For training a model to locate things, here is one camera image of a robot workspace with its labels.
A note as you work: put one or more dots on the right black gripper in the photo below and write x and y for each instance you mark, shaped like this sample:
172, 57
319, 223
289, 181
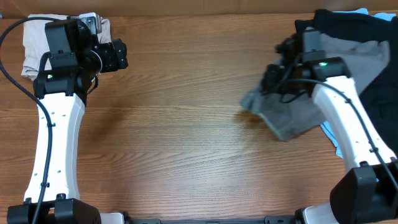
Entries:
270, 85

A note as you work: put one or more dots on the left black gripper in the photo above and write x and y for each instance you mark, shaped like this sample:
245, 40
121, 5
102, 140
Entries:
115, 56

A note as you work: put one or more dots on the grey shorts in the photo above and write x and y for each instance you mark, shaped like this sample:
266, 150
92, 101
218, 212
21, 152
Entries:
292, 112

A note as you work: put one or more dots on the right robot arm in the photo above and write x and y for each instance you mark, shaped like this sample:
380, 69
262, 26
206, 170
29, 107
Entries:
368, 191

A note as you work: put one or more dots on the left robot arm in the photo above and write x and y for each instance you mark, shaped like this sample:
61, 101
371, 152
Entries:
68, 73

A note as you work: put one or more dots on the light blue t-shirt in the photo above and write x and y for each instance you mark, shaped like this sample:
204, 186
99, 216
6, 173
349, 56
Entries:
326, 126

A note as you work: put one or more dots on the folded beige shorts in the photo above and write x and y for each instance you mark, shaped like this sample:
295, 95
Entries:
35, 42

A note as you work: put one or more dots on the black t-shirt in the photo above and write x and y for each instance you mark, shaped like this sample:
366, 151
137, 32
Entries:
380, 97

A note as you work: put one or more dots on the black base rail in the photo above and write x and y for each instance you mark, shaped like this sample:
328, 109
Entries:
282, 219

